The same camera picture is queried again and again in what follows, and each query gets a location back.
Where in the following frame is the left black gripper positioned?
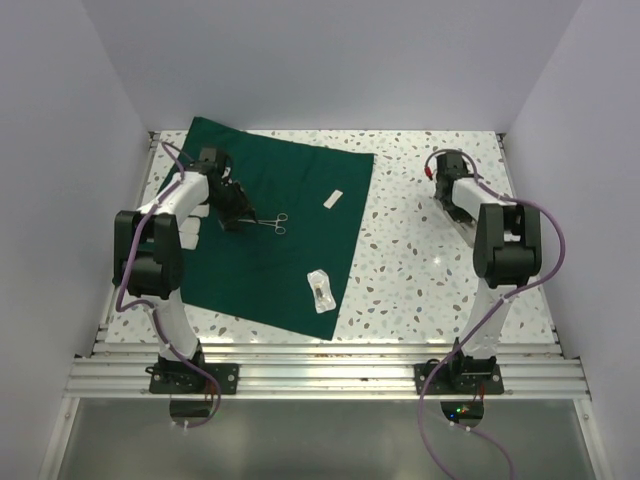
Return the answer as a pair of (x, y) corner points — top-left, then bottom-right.
(205, 180), (256, 232)

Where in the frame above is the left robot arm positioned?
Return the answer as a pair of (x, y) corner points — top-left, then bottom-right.
(113, 142), (257, 393)

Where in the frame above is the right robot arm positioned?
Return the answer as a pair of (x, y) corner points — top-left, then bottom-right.
(434, 149), (542, 393)

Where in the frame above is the green surgical cloth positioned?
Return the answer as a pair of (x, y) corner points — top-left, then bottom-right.
(181, 117), (374, 340)

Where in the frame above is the clear plastic blister pack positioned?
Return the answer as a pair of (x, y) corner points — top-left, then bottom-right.
(307, 270), (336, 314)

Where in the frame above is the metal instrument tray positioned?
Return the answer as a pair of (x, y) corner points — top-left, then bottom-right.
(434, 194), (481, 248)

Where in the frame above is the white gauze pad bottom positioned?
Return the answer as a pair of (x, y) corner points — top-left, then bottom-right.
(179, 232), (199, 251)

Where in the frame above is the small white paper packet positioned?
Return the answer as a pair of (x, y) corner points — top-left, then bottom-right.
(323, 190), (343, 209)

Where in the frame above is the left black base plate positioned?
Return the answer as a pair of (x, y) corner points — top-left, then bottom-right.
(145, 363), (240, 395)

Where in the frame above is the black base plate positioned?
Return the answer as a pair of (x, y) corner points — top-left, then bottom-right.
(424, 364), (505, 396)
(145, 363), (240, 395)

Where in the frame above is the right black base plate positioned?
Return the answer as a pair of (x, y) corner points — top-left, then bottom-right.
(424, 364), (505, 396)

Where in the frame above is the aluminium mounting rail frame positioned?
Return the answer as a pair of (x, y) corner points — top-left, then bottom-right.
(41, 130), (611, 479)

